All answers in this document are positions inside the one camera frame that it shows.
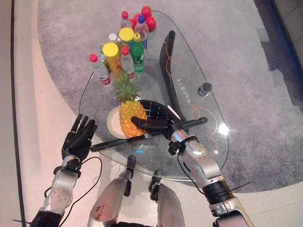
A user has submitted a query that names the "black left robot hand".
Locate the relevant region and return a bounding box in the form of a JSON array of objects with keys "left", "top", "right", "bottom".
[{"left": 61, "top": 113, "right": 98, "bottom": 161}]

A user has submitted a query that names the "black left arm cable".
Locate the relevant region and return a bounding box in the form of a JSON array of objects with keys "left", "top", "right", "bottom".
[{"left": 44, "top": 157, "right": 103, "bottom": 227}]

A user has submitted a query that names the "thin orange cord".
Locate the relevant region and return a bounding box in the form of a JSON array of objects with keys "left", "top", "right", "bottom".
[{"left": 165, "top": 44, "right": 220, "bottom": 157}]

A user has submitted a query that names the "yellow pineapple with green crown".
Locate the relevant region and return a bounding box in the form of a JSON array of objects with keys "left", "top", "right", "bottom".
[{"left": 111, "top": 71, "right": 149, "bottom": 139}]

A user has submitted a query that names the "small dark jar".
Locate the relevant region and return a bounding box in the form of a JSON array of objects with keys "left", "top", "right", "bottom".
[{"left": 197, "top": 82, "right": 212, "bottom": 97}]

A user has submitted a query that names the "silver left robot leg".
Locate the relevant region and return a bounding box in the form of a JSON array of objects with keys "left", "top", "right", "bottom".
[{"left": 87, "top": 155, "right": 137, "bottom": 227}]

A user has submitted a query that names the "silver right robot leg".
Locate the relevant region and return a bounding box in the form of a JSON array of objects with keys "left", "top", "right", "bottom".
[{"left": 148, "top": 169, "right": 186, "bottom": 227}]

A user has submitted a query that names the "red-cap water bottle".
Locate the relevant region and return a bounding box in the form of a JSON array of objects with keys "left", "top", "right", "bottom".
[
  {"left": 120, "top": 11, "right": 133, "bottom": 32},
  {"left": 120, "top": 46, "right": 136, "bottom": 81},
  {"left": 89, "top": 53, "right": 113, "bottom": 87}
]

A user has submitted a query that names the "yellow-lid chips can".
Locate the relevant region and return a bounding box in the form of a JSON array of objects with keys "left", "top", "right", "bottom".
[
  {"left": 118, "top": 27, "right": 136, "bottom": 48},
  {"left": 102, "top": 42, "right": 124, "bottom": 81}
]

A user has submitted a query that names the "white-cap clear bottle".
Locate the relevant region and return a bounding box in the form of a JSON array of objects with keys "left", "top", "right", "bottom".
[{"left": 107, "top": 33, "right": 120, "bottom": 47}]

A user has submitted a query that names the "black curved table base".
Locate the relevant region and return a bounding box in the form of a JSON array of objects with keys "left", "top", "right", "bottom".
[{"left": 90, "top": 30, "right": 208, "bottom": 152}]

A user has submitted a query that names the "blue edged furniture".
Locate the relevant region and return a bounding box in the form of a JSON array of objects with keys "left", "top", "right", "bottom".
[{"left": 269, "top": 0, "right": 303, "bottom": 62}]

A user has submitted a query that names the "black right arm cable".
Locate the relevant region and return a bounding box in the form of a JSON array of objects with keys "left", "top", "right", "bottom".
[{"left": 176, "top": 151, "right": 207, "bottom": 190}]

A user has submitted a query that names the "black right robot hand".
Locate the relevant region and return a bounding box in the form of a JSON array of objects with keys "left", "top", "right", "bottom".
[{"left": 131, "top": 99, "right": 183, "bottom": 139}]

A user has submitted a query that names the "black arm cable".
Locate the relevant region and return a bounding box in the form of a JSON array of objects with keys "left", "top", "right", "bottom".
[
  {"left": 44, "top": 157, "right": 103, "bottom": 227},
  {"left": 176, "top": 151, "right": 207, "bottom": 190}
]

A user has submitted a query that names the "round white plate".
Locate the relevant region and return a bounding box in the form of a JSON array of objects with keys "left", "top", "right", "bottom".
[{"left": 106, "top": 105, "right": 152, "bottom": 140}]

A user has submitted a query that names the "blue-cap water bottle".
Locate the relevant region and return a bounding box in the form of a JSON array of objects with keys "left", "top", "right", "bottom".
[{"left": 134, "top": 15, "right": 150, "bottom": 52}]

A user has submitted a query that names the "clear glass table top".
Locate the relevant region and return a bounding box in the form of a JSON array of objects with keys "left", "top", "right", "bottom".
[{"left": 79, "top": 9, "right": 230, "bottom": 182}]

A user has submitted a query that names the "green soda bottle yellow cap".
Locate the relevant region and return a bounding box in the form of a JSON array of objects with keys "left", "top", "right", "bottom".
[{"left": 131, "top": 33, "right": 146, "bottom": 74}]

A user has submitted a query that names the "silver robot leg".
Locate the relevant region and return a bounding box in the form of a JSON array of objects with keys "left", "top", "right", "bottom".
[
  {"left": 87, "top": 155, "right": 137, "bottom": 227},
  {"left": 148, "top": 169, "right": 186, "bottom": 227}
]

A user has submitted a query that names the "grey carpet rug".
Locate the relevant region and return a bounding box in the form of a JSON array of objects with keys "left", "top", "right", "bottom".
[{"left": 36, "top": 0, "right": 303, "bottom": 192}]

